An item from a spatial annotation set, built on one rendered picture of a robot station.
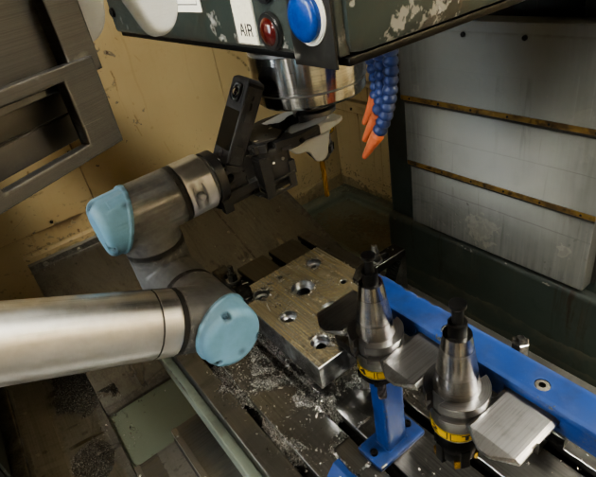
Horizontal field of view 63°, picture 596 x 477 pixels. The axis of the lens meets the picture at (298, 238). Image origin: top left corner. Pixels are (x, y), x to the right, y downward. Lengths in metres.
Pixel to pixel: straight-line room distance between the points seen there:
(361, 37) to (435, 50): 0.79
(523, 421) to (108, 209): 0.48
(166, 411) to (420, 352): 0.95
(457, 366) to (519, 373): 0.08
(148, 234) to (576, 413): 0.48
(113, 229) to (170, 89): 1.16
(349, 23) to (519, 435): 0.37
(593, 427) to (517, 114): 0.67
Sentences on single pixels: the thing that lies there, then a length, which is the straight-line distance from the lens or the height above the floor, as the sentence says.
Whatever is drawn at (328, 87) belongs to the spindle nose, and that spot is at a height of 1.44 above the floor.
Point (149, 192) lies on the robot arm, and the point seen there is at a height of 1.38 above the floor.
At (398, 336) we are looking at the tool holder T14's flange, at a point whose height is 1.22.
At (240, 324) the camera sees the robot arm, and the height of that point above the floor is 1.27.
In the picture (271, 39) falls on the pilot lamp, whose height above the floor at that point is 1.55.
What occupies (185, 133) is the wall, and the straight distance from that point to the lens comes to 1.76.
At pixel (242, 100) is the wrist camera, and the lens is 0.64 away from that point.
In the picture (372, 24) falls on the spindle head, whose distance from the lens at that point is 0.34.
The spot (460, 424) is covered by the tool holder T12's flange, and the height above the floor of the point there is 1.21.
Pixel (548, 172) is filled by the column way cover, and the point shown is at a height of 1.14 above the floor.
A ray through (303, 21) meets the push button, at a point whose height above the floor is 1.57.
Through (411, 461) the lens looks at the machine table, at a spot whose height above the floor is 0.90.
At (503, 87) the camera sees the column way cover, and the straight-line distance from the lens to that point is 1.04.
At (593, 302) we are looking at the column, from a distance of 1.18.
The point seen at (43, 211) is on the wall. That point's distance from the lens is 1.68.
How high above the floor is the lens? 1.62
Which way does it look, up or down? 32 degrees down
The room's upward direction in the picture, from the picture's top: 11 degrees counter-clockwise
